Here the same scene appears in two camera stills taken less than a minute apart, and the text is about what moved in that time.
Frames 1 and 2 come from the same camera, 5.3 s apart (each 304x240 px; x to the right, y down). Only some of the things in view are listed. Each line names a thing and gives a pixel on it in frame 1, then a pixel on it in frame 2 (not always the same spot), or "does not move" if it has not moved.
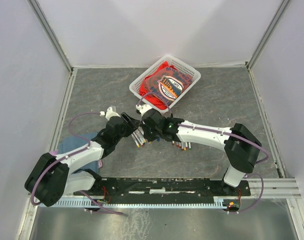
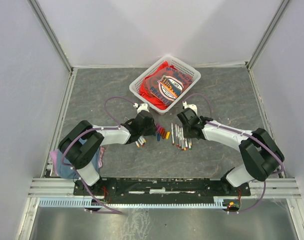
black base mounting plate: [165, 188] does not move
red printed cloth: [161, 86] does not move
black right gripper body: [151, 135] → [186, 133]
